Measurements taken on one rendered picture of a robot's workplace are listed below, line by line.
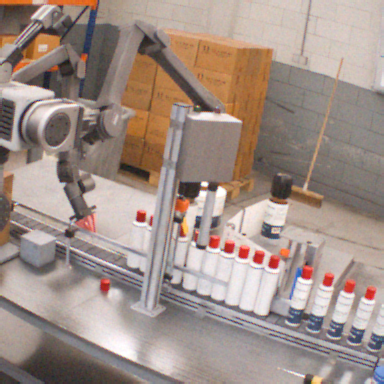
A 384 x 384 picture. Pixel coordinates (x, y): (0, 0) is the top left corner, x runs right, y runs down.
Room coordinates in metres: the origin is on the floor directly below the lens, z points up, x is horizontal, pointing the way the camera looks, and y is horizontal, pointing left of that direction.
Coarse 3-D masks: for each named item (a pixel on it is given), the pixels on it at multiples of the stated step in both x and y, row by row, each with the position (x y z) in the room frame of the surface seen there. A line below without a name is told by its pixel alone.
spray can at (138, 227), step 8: (136, 216) 2.10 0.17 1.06; (144, 216) 2.10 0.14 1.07; (136, 224) 2.09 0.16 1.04; (144, 224) 2.10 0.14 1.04; (136, 232) 2.09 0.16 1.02; (144, 232) 2.09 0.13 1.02; (136, 240) 2.08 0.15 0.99; (136, 248) 2.08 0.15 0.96; (128, 256) 2.10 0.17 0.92; (136, 256) 2.09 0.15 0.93; (128, 264) 2.09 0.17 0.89; (136, 264) 2.09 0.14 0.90
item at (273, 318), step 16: (32, 224) 2.29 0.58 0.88; (64, 240) 2.20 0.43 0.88; (80, 240) 2.23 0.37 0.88; (96, 256) 2.13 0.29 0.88; (112, 256) 2.15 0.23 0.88; (176, 288) 2.00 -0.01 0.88; (224, 304) 1.94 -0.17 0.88; (272, 320) 1.88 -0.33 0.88; (320, 336) 1.80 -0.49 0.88; (368, 352) 1.73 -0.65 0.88
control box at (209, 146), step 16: (192, 112) 1.94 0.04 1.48; (192, 128) 1.86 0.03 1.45; (208, 128) 1.89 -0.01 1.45; (224, 128) 1.91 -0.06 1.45; (240, 128) 1.94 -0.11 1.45; (192, 144) 1.86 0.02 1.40; (208, 144) 1.89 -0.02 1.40; (224, 144) 1.92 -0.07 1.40; (192, 160) 1.87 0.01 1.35; (208, 160) 1.90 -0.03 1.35; (224, 160) 1.93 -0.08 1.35; (176, 176) 1.89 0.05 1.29; (192, 176) 1.87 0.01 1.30; (208, 176) 1.90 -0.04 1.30; (224, 176) 1.93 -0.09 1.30
